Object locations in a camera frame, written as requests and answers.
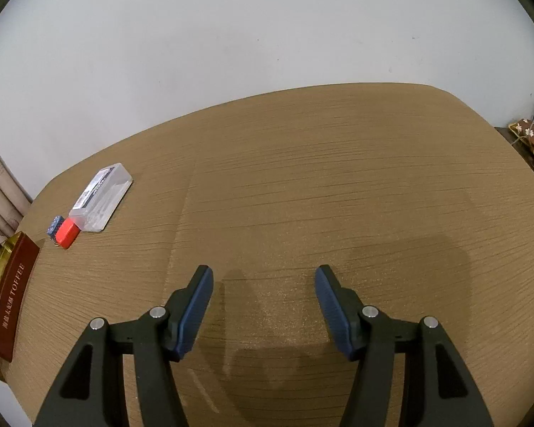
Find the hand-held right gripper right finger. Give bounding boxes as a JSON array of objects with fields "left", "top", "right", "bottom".
[{"left": 315, "top": 264, "right": 494, "bottom": 427}]

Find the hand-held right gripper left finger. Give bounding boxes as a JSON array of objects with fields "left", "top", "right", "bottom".
[{"left": 33, "top": 264, "right": 214, "bottom": 427}]

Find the red tin box gold interior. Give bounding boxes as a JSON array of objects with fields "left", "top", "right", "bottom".
[{"left": 0, "top": 231, "right": 41, "bottom": 363}]

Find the clear plastic box with label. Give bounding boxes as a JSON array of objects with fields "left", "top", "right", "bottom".
[{"left": 69, "top": 164, "right": 133, "bottom": 233}]

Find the red square plastic box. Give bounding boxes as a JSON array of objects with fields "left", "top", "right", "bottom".
[{"left": 56, "top": 219, "right": 81, "bottom": 248}]

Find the small blue patterned tin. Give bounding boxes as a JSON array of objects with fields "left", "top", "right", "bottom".
[{"left": 47, "top": 216, "right": 65, "bottom": 246}]

